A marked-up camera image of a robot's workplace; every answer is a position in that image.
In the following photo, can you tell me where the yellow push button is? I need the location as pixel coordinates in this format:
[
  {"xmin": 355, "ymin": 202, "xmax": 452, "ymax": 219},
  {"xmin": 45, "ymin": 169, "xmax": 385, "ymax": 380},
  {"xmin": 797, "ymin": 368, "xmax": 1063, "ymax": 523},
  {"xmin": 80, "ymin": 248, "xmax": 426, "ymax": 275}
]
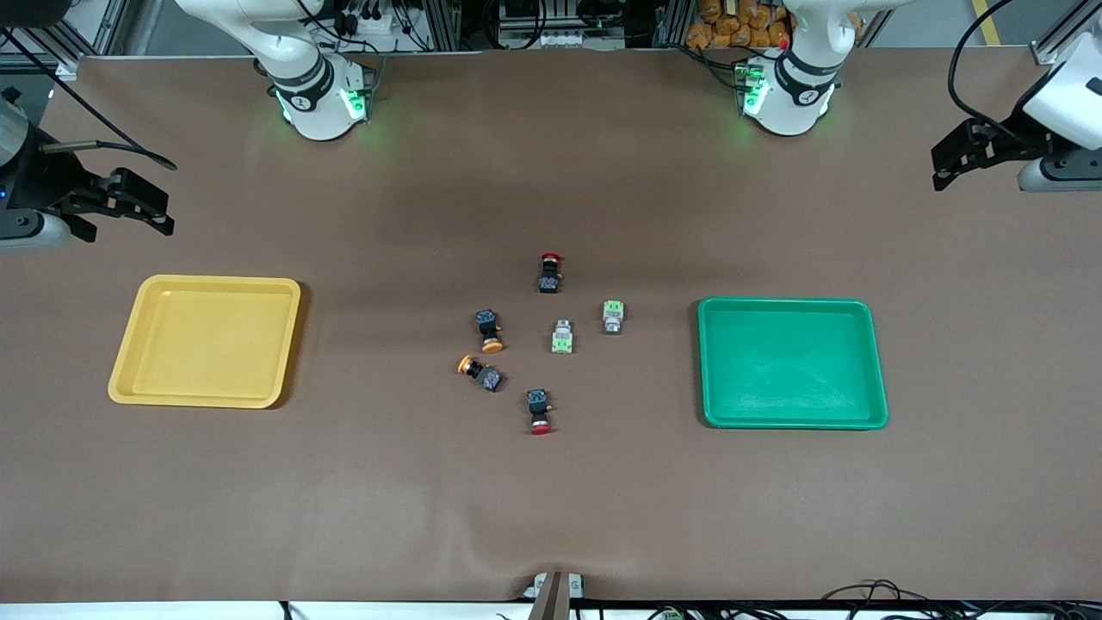
[
  {"xmin": 474, "ymin": 309, "xmax": 506, "ymax": 355},
  {"xmin": 457, "ymin": 354, "xmax": 505, "ymax": 394}
]

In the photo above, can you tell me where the yellow plastic tray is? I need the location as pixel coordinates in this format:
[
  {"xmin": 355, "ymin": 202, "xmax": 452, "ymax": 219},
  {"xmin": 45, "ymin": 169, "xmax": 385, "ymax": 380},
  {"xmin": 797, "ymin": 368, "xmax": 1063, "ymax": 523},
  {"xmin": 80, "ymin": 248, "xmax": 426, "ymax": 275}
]
[{"xmin": 108, "ymin": 275, "xmax": 302, "ymax": 409}]

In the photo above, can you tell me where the green plastic tray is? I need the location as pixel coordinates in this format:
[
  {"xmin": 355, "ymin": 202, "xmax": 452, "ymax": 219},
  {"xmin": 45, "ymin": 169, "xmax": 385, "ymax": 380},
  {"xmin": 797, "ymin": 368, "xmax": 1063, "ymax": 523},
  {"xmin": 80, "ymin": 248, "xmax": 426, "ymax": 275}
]
[{"xmin": 696, "ymin": 296, "xmax": 889, "ymax": 431}]

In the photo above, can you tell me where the orange bags pile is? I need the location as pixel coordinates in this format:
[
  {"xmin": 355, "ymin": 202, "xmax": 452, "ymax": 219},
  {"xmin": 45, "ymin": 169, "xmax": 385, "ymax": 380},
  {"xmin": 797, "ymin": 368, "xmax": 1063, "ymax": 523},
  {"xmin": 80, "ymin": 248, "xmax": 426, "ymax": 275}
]
[{"xmin": 686, "ymin": 0, "xmax": 862, "ymax": 49}]

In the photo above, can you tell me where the white power strip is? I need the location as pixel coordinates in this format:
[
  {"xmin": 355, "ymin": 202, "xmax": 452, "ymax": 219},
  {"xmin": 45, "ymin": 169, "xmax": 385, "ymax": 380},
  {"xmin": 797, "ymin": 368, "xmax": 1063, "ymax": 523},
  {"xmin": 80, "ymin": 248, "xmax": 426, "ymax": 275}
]
[
  {"xmin": 340, "ymin": 4, "xmax": 406, "ymax": 35},
  {"xmin": 501, "ymin": 30, "xmax": 622, "ymax": 51}
]

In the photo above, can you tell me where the brown table mat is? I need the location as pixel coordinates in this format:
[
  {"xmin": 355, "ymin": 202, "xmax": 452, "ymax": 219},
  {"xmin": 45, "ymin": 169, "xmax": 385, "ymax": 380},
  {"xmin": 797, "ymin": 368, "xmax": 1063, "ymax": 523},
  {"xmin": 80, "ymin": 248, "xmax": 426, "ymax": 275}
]
[{"xmin": 0, "ymin": 47, "xmax": 1102, "ymax": 604}]

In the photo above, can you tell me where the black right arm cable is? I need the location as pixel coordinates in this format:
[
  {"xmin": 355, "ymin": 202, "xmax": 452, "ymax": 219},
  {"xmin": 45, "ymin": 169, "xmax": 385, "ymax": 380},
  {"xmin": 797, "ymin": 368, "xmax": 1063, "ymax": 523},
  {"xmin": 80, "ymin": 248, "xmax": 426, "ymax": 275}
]
[{"xmin": 0, "ymin": 26, "xmax": 179, "ymax": 171}]

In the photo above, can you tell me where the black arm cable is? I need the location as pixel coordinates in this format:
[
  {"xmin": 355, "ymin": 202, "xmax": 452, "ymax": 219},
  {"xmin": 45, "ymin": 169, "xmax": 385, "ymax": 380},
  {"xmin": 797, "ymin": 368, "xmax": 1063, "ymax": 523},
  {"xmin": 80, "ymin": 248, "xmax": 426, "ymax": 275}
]
[
  {"xmin": 0, "ymin": 26, "xmax": 179, "ymax": 171},
  {"xmin": 947, "ymin": 0, "xmax": 1047, "ymax": 147}
]

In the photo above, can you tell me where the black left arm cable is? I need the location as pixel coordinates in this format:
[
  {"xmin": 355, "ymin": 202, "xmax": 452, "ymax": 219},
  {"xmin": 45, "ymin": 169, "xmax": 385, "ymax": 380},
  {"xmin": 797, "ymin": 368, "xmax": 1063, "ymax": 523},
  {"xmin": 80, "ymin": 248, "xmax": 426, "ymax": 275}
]
[{"xmin": 947, "ymin": 0, "xmax": 1047, "ymax": 147}]

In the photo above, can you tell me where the aluminium frame profile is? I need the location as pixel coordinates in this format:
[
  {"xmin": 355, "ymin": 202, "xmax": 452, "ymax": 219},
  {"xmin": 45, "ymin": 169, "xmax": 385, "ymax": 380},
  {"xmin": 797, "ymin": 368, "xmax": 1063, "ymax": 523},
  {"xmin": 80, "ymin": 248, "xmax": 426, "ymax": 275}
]
[{"xmin": 0, "ymin": 22, "xmax": 130, "ymax": 80}]

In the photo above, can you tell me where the black cable bundle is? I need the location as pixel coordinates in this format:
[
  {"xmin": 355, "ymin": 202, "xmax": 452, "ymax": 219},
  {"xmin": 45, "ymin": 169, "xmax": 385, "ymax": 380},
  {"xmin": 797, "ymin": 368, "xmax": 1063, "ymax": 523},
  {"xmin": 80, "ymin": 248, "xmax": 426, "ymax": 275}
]
[{"xmin": 818, "ymin": 579, "xmax": 1102, "ymax": 620}]

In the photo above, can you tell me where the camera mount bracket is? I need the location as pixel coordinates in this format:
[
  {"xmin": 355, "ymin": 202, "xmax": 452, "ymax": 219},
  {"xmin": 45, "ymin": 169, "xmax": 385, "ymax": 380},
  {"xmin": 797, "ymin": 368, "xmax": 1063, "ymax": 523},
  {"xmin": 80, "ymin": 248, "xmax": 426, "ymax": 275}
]
[{"xmin": 521, "ymin": 570, "xmax": 586, "ymax": 620}]

